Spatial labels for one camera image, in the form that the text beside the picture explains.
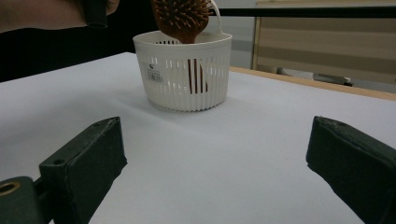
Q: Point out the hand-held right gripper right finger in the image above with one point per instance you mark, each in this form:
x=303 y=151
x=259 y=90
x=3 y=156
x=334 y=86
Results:
x=358 y=168

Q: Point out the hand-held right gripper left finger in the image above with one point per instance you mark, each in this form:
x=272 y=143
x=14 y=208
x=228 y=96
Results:
x=87 y=168

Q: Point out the wooden hairbrush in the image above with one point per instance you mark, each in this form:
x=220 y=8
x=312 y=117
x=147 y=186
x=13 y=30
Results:
x=182 y=18

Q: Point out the white slatted plastic basket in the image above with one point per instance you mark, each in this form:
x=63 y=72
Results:
x=186 y=81

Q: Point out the black curtain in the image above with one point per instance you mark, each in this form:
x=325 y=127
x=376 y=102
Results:
x=46 y=53

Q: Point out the grey device on floor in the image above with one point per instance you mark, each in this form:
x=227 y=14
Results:
x=323 y=77

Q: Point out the light wooden partition desk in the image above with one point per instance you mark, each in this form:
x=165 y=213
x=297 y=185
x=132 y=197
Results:
x=327 y=46

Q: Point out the black horizontal bar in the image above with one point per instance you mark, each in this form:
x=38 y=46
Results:
x=311 y=12

